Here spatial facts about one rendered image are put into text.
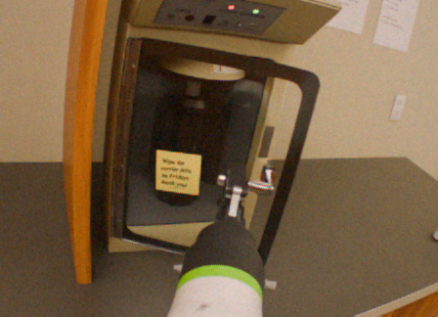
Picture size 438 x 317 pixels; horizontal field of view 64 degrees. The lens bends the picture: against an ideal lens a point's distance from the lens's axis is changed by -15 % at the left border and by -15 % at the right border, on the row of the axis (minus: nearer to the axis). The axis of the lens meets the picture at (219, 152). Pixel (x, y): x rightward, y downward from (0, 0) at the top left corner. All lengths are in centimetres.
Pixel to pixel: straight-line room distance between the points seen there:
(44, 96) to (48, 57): 11
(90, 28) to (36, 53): 55
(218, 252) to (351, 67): 114
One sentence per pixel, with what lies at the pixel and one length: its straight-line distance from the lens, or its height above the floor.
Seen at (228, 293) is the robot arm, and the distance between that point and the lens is 38.
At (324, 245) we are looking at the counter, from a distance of 103.
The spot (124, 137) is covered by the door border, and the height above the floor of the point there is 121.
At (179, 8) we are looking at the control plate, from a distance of 60.
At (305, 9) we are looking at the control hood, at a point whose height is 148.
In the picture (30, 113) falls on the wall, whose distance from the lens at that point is 115.
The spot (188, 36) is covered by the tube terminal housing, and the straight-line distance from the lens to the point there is 68.
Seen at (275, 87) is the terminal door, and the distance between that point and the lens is 63.
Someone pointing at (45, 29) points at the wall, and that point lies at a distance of 109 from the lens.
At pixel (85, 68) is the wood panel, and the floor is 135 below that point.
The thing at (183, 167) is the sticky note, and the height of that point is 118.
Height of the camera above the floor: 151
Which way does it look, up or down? 25 degrees down
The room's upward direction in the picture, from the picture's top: 12 degrees clockwise
